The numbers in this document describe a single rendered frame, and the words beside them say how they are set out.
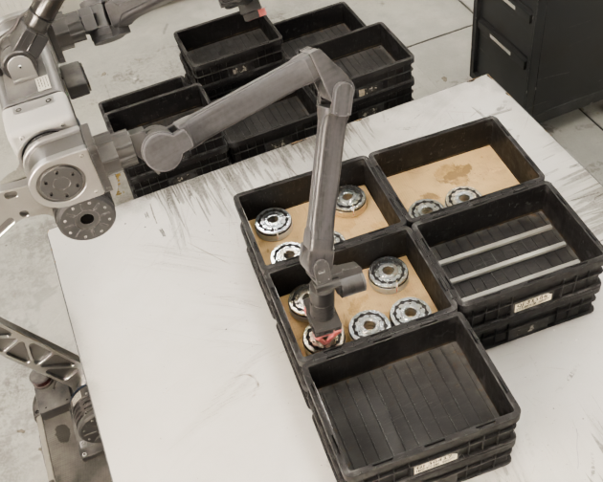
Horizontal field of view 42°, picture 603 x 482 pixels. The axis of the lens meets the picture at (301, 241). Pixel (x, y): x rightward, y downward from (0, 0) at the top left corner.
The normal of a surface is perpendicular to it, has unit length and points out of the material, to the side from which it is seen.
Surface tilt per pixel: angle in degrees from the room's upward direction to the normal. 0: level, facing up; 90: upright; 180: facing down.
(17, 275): 0
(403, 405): 0
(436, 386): 0
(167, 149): 64
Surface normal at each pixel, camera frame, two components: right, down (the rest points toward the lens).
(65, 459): -0.11, -0.67
